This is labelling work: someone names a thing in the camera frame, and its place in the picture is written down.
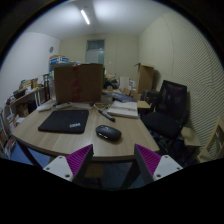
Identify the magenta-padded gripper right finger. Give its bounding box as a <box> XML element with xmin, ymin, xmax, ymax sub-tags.
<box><xmin>133</xmin><ymin>143</ymin><xmax>184</xmax><ymax>184</ymax></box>

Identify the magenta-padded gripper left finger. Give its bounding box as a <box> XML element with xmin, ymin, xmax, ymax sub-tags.
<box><xmin>43</xmin><ymin>143</ymin><xmax>95</xmax><ymax>184</ymax></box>

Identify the black computer mouse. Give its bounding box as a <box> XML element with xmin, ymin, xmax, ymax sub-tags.
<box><xmin>95</xmin><ymin>124</ymin><xmax>123</xmax><ymax>142</ymax></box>

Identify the black mouse pad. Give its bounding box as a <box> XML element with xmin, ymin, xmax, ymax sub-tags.
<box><xmin>37</xmin><ymin>109</ymin><xmax>90</xmax><ymax>135</ymax></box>

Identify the black office chair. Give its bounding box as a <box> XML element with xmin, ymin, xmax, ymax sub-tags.
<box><xmin>141</xmin><ymin>79</ymin><xmax>191</xmax><ymax>158</ymax></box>

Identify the black marker pen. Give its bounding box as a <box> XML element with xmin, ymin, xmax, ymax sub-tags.
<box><xmin>97</xmin><ymin>109</ymin><xmax>116</xmax><ymax>122</ymax></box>

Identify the white book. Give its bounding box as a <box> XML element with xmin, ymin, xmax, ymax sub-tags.
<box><xmin>106</xmin><ymin>100</ymin><xmax>139</xmax><ymax>119</ymax></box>

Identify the white flat remote control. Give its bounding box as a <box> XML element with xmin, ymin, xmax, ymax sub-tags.
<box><xmin>37</xmin><ymin>104</ymin><xmax>53</xmax><ymax>113</ymax></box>

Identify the light wooden chair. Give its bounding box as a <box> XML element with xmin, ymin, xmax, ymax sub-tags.
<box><xmin>196</xmin><ymin>116</ymin><xmax>224</xmax><ymax>164</ymax></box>

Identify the blue folder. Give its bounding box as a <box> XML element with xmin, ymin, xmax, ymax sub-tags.
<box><xmin>108</xmin><ymin>91</ymin><xmax>137</xmax><ymax>103</ymax></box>

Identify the large brown cardboard box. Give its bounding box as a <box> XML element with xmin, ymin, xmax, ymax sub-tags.
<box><xmin>53</xmin><ymin>63</ymin><xmax>104</xmax><ymax>104</ymax></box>

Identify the cluttered shelf unit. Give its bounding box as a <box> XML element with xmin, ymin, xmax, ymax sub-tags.
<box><xmin>0</xmin><ymin>73</ymin><xmax>52</xmax><ymax>158</ymax></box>

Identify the tall open cardboard box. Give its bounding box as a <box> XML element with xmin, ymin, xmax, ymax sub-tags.
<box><xmin>134</xmin><ymin>62</ymin><xmax>155</xmax><ymax>95</ymax></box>

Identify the blue and white box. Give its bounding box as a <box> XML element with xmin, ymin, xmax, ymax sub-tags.
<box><xmin>49</xmin><ymin>54</ymin><xmax>70</xmax><ymax>65</ymax></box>

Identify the ceiling tube light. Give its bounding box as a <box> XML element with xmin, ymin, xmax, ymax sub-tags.
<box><xmin>80</xmin><ymin>9</ymin><xmax>91</xmax><ymax>26</ymax></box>

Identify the white cable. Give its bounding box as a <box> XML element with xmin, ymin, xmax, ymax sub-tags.
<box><xmin>93</xmin><ymin>102</ymin><xmax>109</xmax><ymax>113</ymax></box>

